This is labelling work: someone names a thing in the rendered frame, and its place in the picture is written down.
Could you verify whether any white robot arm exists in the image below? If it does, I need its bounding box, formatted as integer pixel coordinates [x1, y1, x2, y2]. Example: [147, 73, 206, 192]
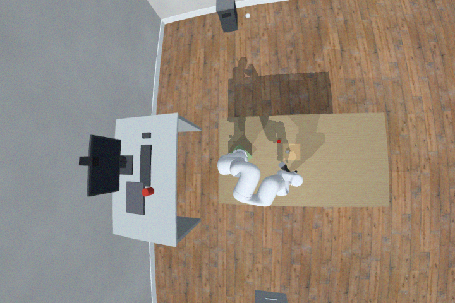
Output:
[217, 149, 303, 206]

